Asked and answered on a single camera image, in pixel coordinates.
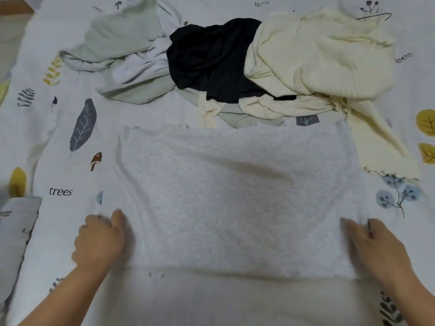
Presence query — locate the sage green zip jacket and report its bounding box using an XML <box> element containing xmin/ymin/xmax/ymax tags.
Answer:
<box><xmin>60</xmin><ymin>0</ymin><xmax>286</xmax><ymax>129</ymax></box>

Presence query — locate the person's right hand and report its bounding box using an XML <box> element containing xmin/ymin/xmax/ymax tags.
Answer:
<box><xmin>342</xmin><ymin>217</ymin><xmax>416</xmax><ymax>286</ymax></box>

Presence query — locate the person's left forearm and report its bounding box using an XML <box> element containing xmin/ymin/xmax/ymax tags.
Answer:
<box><xmin>19</xmin><ymin>264</ymin><xmax>103</xmax><ymax>326</ymax></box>

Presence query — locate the grey Chip n Dale shirt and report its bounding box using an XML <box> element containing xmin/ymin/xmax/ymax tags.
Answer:
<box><xmin>102</xmin><ymin>120</ymin><xmax>371</xmax><ymax>281</ymax></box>

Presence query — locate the person's left hand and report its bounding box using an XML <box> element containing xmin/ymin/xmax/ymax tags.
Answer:
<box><xmin>72</xmin><ymin>208</ymin><xmax>127</xmax><ymax>272</ymax></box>

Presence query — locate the person's right forearm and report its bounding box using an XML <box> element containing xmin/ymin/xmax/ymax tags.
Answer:
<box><xmin>391</xmin><ymin>268</ymin><xmax>435</xmax><ymax>326</ymax></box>

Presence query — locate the bed with leaf print bedding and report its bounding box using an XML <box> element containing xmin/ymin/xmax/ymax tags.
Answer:
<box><xmin>0</xmin><ymin>0</ymin><xmax>435</xmax><ymax>326</ymax></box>

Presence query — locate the black garment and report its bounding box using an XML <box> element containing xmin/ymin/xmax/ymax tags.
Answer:
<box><xmin>166</xmin><ymin>18</ymin><xmax>299</xmax><ymax>105</ymax></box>

